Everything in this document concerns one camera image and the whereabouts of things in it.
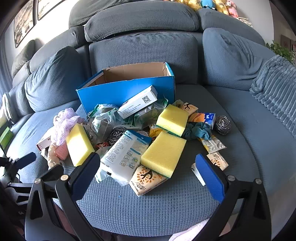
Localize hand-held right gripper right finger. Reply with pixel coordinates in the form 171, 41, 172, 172
195, 153, 272, 241

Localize blue cardboard box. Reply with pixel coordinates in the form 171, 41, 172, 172
76, 61, 175, 115

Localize large tree-print tissue packet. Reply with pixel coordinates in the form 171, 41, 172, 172
128, 166, 168, 197

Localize grey-blue throw pillow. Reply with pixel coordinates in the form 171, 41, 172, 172
202, 28, 275, 90
24, 46, 81, 113

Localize grey cushion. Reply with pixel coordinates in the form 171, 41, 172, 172
11, 39, 36, 79

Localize small tree-print tissue packet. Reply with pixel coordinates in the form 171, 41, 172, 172
206, 152, 229, 171

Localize grey-blue sofa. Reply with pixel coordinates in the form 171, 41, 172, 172
0, 0, 296, 241

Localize crumpled white yellow packet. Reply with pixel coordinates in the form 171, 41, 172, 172
199, 136, 227, 154

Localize green plant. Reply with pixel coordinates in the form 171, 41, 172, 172
266, 40, 296, 66

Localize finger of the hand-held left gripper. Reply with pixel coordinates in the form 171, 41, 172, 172
8, 164, 64, 189
0, 152, 37, 172

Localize pink lace cloth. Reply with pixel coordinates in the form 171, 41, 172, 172
50, 108, 86, 146

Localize white blue-print packet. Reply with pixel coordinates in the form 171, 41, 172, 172
95, 130, 152, 186

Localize cream plastic bag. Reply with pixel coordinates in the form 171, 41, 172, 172
42, 148, 67, 169

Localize red white box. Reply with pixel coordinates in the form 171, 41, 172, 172
36, 137, 53, 151

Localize blue plush toy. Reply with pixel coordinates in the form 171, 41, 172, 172
200, 0, 216, 11

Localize grey curtain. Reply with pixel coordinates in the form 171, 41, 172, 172
0, 44, 12, 98

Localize small white packet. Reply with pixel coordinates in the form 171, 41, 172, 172
191, 162, 206, 186

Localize framed wall picture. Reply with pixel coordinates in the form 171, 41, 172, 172
13, 0, 37, 48
37, 0, 67, 20

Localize steel wool scrubber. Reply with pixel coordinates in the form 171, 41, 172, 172
215, 115, 231, 135
109, 126, 126, 146

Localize blue orange tissue pack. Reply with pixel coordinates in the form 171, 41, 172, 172
188, 112, 216, 130

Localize blue ribbed blanket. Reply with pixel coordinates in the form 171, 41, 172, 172
250, 54, 296, 137

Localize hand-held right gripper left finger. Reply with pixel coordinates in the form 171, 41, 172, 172
24, 152, 104, 241

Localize yellow plush toy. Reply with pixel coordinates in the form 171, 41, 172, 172
214, 0, 229, 15
178, 0, 201, 11

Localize pink pack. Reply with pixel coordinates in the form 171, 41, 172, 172
53, 145, 70, 160

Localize white carton box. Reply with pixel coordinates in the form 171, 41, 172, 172
117, 85, 158, 119

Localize green box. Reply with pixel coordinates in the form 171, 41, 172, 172
0, 126, 14, 149

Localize teal scrunchie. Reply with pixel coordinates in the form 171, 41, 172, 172
183, 122, 212, 141

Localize pink plush toy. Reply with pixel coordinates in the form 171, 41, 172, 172
227, 0, 239, 18

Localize yellow sponge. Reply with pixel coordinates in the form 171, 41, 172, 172
156, 104, 189, 136
66, 123, 96, 167
141, 132, 187, 179

